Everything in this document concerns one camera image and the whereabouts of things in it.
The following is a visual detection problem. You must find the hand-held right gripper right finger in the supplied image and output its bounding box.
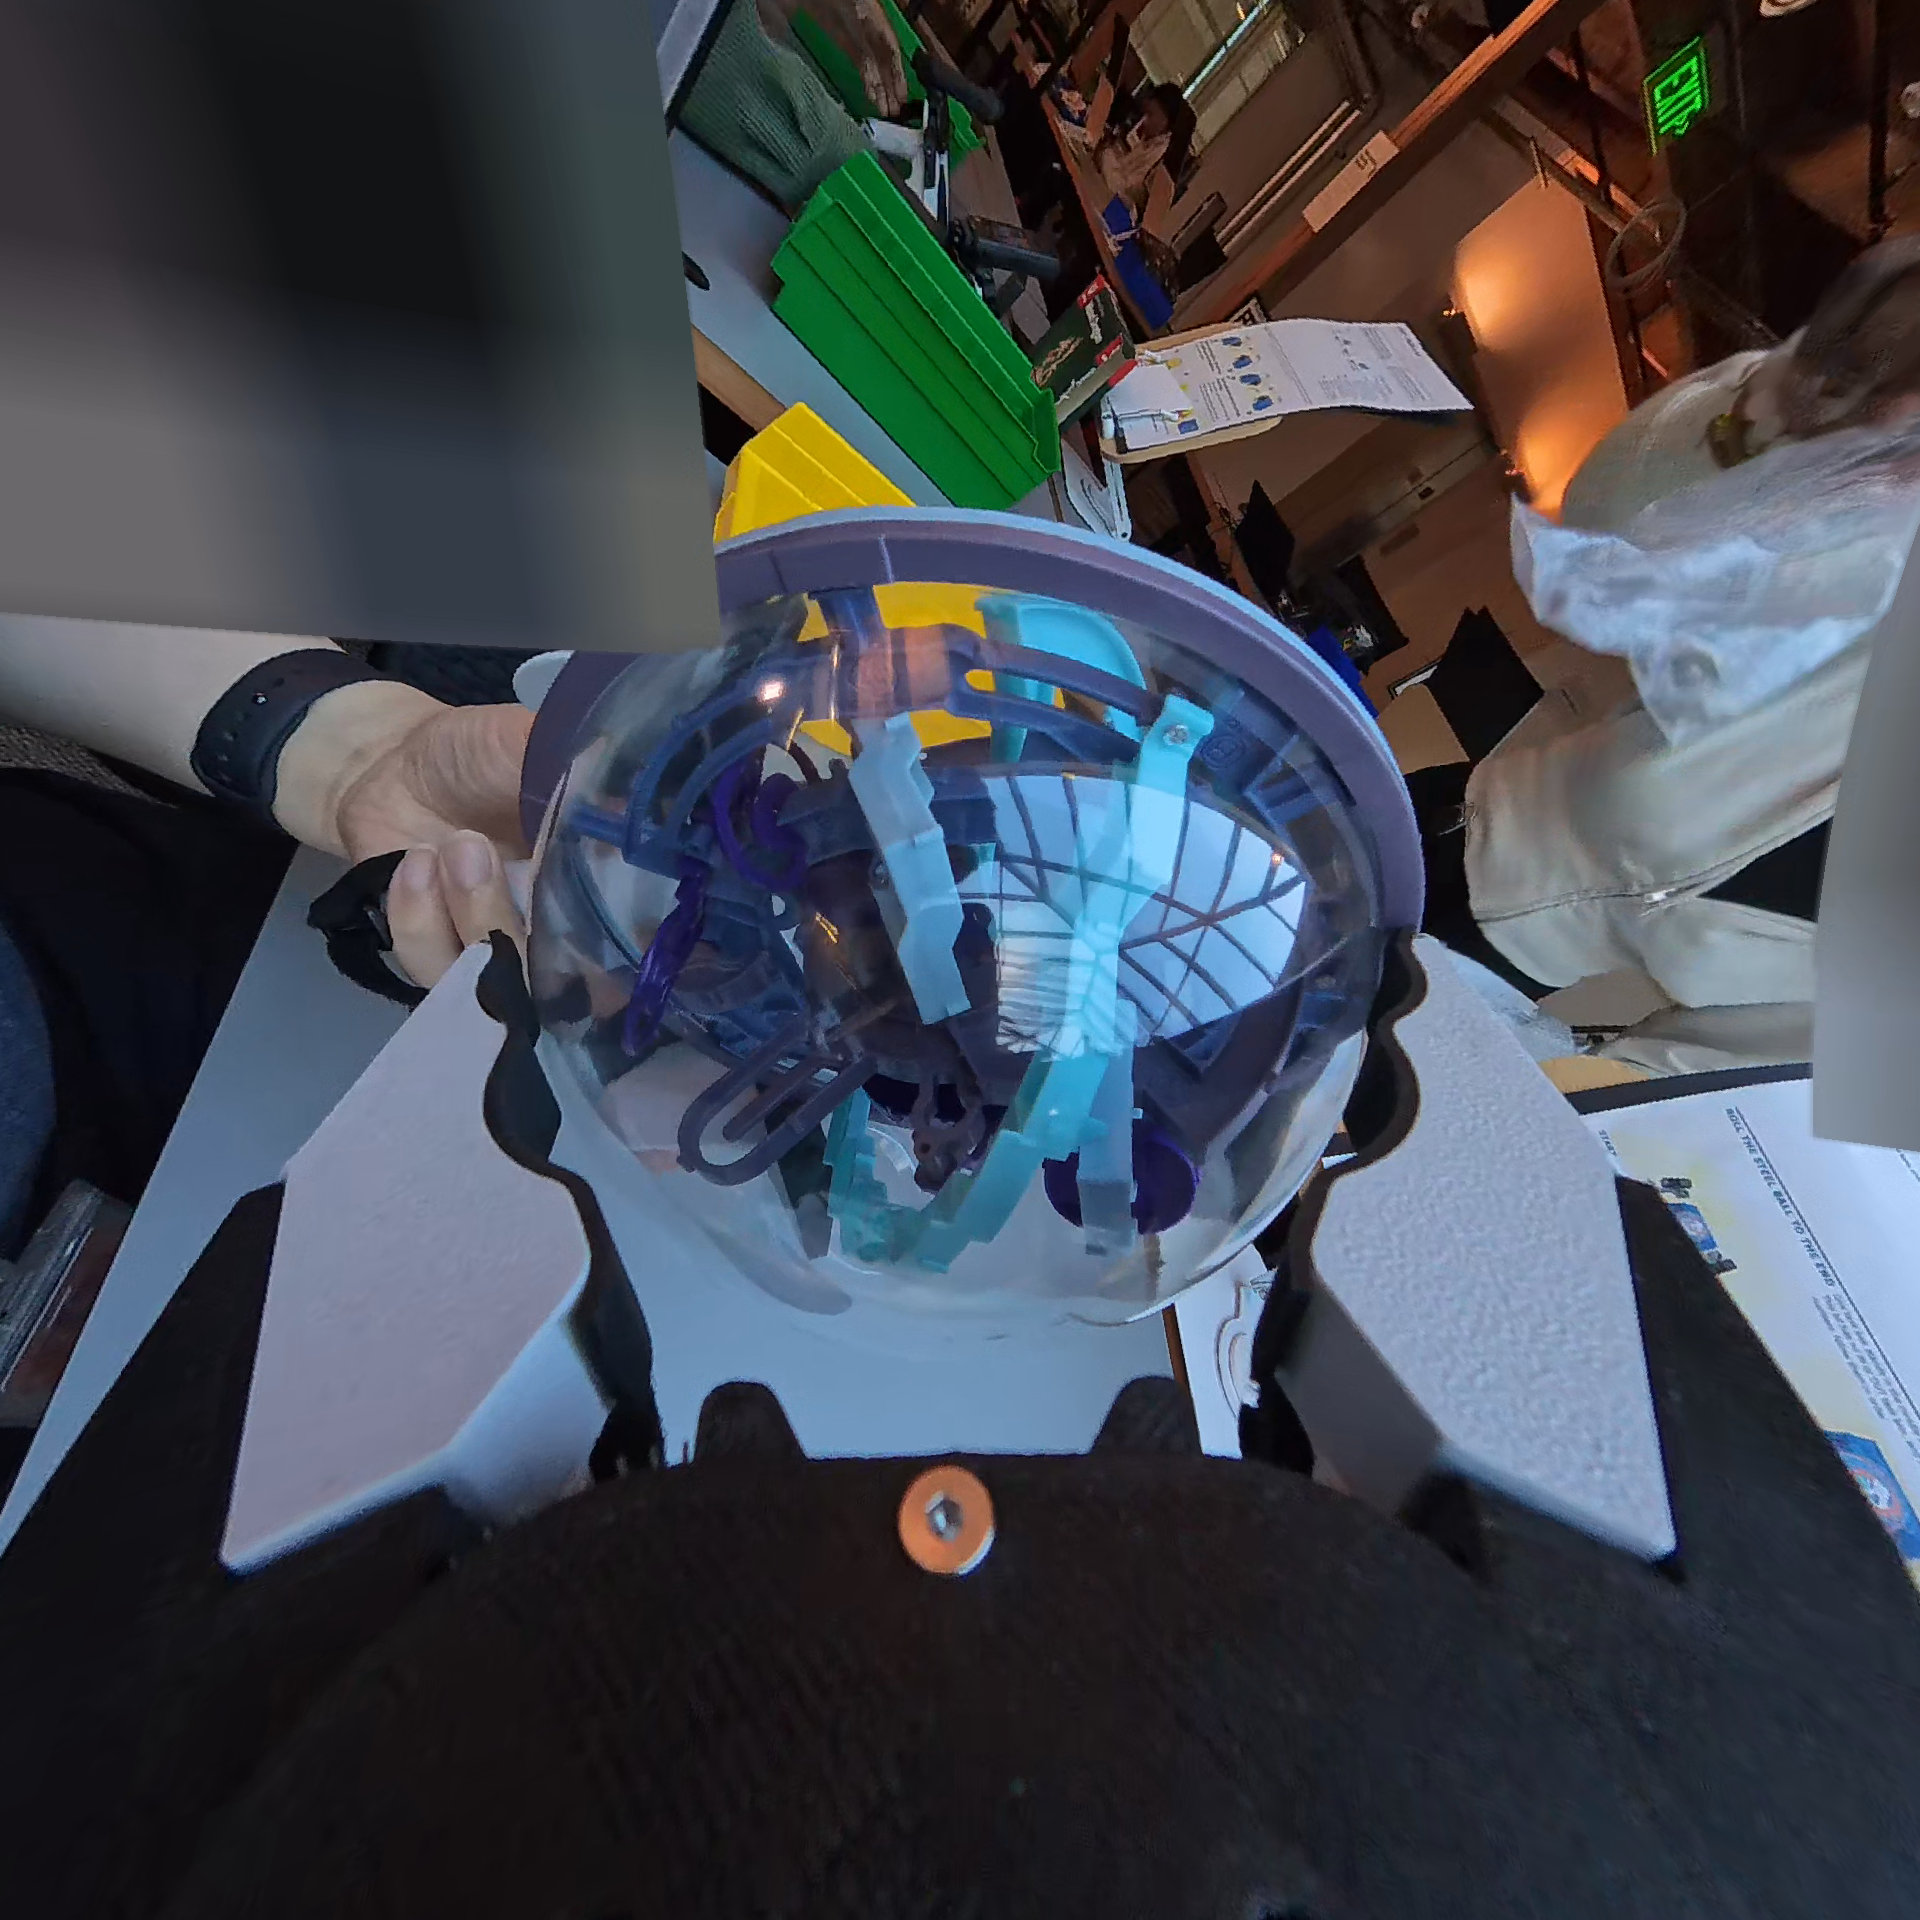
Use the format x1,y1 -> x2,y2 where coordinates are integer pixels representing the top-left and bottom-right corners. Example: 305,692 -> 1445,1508
1248,930 -> 1677,1566

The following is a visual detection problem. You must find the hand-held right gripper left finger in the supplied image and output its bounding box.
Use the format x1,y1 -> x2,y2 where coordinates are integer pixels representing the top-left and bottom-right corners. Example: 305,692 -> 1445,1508
220,930 -> 666,1573

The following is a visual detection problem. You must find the clear plastic maze ball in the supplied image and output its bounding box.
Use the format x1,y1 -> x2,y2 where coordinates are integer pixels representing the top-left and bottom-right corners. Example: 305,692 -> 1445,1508
517,508 -> 1427,1331

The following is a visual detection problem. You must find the person's left forearm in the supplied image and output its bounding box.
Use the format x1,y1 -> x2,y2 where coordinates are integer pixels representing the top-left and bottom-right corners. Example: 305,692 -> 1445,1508
0,613 -> 232,793

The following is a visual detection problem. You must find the person's left hand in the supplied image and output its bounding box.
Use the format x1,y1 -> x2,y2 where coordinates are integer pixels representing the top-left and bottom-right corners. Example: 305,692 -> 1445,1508
275,694 -> 539,993

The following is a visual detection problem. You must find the printed paper sheet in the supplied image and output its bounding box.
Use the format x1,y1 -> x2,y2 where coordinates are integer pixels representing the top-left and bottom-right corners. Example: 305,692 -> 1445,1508
1590,1076 -> 1920,1585

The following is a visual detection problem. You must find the black wrist watch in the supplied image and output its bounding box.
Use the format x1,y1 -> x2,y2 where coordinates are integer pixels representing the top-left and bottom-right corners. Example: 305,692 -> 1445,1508
189,646 -> 371,845

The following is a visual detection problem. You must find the clear plastic bag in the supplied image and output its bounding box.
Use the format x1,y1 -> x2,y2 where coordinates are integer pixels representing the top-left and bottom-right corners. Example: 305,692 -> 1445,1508
1512,427 -> 1920,725

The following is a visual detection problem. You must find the yellow plastic bin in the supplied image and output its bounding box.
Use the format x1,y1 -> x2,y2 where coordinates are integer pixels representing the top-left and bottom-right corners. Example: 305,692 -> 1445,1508
712,401 -> 1070,755

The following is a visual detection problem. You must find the printed instruction sheet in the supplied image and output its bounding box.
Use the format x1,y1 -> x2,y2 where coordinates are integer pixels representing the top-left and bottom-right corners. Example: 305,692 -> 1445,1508
1102,315 -> 1474,459

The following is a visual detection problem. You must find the red and green box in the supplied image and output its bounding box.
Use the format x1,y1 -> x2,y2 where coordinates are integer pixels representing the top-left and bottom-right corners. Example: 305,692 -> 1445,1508
1027,277 -> 1137,425

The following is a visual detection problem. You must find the blue plastic bin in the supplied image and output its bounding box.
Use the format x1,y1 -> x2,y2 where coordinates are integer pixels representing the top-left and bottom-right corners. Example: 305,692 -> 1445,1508
1099,192 -> 1182,329

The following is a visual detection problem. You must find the stack of green bins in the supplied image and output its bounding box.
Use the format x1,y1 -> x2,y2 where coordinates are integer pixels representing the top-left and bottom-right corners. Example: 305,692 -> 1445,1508
770,152 -> 1064,515

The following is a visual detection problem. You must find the green exit sign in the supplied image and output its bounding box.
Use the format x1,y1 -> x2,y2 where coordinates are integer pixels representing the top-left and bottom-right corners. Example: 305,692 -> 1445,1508
1641,36 -> 1712,155

